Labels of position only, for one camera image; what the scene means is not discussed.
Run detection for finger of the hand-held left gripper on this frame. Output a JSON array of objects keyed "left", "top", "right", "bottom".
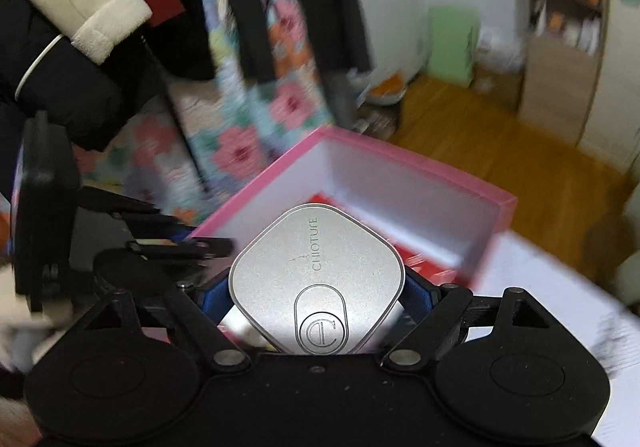
[
  {"left": 77, "top": 187, "right": 197, "bottom": 241},
  {"left": 127, "top": 237, "right": 239, "bottom": 262}
]

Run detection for red patterned box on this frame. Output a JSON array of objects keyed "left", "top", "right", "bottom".
[{"left": 305, "top": 191, "right": 468, "bottom": 287}]

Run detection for dark hanging clothes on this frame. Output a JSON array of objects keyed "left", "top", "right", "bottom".
[{"left": 165, "top": 0, "right": 373, "bottom": 82}]

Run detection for floral quilt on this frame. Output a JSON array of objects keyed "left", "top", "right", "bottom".
[{"left": 75, "top": 0, "right": 351, "bottom": 228}]

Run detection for pink cardboard box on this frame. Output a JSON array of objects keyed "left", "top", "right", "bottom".
[{"left": 192, "top": 124, "right": 518, "bottom": 353}]

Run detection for black hanging jacket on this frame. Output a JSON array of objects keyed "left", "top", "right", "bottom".
[{"left": 0, "top": 0, "right": 126, "bottom": 152}]

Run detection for square rounded compact case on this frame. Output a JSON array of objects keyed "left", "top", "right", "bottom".
[{"left": 228, "top": 203, "right": 406, "bottom": 357}]

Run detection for white plastic packages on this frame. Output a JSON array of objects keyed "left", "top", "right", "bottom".
[{"left": 477, "top": 27, "right": 526, "bottom": 72}]

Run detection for assorted toiletry bottles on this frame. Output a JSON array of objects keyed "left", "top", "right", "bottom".
[{"left": 530, "top": 0, "right": 603, "bottom": 55}]

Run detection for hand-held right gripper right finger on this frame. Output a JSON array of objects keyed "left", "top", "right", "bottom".
[{"left": 382, "top": 267, "right": 553, "bottom": 375}]

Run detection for brown cardboard box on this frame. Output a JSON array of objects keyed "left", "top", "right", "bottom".
[{"left": 472, "top": 62, "right": 523, "bottom": 98}]

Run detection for wooden shelf cabinet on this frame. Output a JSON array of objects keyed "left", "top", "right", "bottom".
[{"left": 517, "top": 0, "right": 608, "bottom": 128}]

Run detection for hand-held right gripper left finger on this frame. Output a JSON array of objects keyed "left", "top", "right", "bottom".
[{"left": 77, "top": 272, "right": 252, "bottom": 375}]

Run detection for light wooden wardrobe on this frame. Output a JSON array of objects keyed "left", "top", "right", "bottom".
[{"left": 575, "top": 0, "right": 640, "bottom": 172}]

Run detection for white quilted table cover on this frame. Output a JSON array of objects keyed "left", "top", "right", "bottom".
[{"left": 470, "top": 232, "right": 640, "bottom": 447}]

